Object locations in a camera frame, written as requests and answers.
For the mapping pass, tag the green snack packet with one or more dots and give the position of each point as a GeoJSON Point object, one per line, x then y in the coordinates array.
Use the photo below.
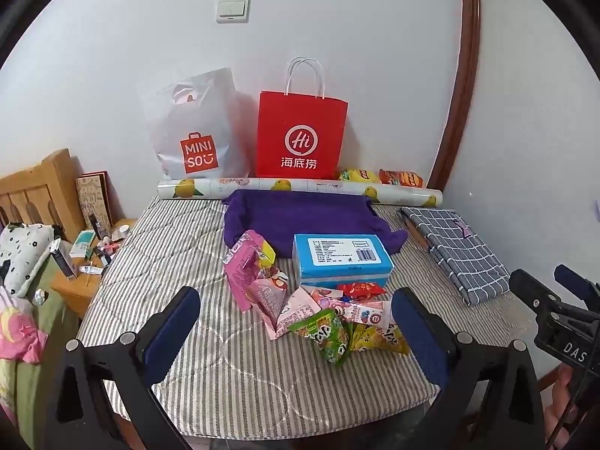
{"type": "Point", "coordinates": [328, 331]}

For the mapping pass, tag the pink bear snack packet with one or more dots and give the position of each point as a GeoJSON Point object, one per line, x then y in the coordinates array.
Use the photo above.
{"type": "Point", "coordinates": [372, 313]}

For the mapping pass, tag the striped quilted mattress cover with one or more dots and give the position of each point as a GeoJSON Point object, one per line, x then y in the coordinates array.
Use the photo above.
{"type": "Point", "coordinates": [230, 380]}

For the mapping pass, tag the panda print snack packet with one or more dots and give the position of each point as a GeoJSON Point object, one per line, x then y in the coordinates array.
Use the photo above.
{"type": "Point", "coordinates": [267, 294]}

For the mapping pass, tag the white Miniso plastic bag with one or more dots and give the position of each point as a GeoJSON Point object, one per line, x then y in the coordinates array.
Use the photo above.
{"type": "Point", "coordinates": [193, 125]}

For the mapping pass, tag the lemon print paper roll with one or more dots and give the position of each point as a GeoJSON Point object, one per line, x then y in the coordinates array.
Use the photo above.
{"type": "Point", "coordinates": [206, 188]}

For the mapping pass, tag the orange chips bag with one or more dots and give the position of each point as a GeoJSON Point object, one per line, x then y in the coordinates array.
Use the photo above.
{"type": "Point", "coordinates": [400, 178]}

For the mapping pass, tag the right hand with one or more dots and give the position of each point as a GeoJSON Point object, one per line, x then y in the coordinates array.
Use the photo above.
{"type": "Point", "coordinates": [560, 412]}

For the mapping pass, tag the blue tissue box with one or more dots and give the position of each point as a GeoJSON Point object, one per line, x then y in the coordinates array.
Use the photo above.
{"type": "Point", "coordinates": [327, 261]}

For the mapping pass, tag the wooden headboard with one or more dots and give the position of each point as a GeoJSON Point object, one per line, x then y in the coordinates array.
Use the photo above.
{"type": "Point", "coordinates": [44, 194]}

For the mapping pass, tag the yellow triangle snack packet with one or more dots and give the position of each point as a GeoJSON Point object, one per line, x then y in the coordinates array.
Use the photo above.
{"type": "Point", "coordinates": [367, 338]}

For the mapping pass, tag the red Haidilao paper bag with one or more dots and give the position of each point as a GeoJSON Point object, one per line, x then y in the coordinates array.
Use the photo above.
{"type": "Point", "coordinates": [300, 136]}

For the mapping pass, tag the purple towel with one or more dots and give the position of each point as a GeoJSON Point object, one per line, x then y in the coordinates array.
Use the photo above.
{"type": "Point", "coordinates": [280, 215]}

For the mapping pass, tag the brown wooden door frame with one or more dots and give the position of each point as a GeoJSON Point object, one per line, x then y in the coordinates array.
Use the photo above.
{"type": "Point", "coordinates": [460, 102]}

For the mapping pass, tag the grey checked fabric bundle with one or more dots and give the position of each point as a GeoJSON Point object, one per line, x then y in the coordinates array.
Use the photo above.
{"type": "Point", "coordinates": [469, 263]}

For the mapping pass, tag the strawberry candy bag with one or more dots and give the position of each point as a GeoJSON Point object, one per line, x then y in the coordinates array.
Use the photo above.
{"type": "Point", "coordinates": [299, 306]}

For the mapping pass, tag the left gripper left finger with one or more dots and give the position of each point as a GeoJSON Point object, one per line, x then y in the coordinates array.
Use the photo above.
{"type": "Point", "coordinates": [80, 415]}

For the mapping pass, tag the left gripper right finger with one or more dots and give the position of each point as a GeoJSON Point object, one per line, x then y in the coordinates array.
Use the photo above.
{"type": "Point", "coordinates": [488, 396]}

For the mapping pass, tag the small red snack packet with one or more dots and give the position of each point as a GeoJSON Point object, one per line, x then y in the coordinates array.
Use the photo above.
{"type": "Point", "coordinates": [361, 290]}

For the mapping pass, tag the yellow chips bag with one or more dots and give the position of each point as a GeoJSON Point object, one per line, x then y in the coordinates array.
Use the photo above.
{"type": "Point", "coordinates": [359, 175]}

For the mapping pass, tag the white spotted plush pillow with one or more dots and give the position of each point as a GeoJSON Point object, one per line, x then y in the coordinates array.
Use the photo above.
{"type": "Point", "coordinates": [24, 250]}

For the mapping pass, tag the pink yellow snack packet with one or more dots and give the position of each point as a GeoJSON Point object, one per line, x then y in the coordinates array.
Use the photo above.
{"type": "Point", "coordinates": [244, 261]}

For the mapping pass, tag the wooden bedside table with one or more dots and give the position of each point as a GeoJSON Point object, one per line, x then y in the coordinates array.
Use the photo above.
{"type": "Point", "coordinates": [76, 293]}

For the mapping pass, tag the white wall switch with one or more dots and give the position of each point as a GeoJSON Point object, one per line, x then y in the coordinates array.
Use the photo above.
{"type": "Point", "coordinates": [232, 11]}

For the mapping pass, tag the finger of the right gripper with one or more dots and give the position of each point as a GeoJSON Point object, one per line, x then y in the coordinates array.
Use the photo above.
{"type": "Point", "coordinates": [536, 296]}
{"type": "Point", "coordinates": [581, 287]}

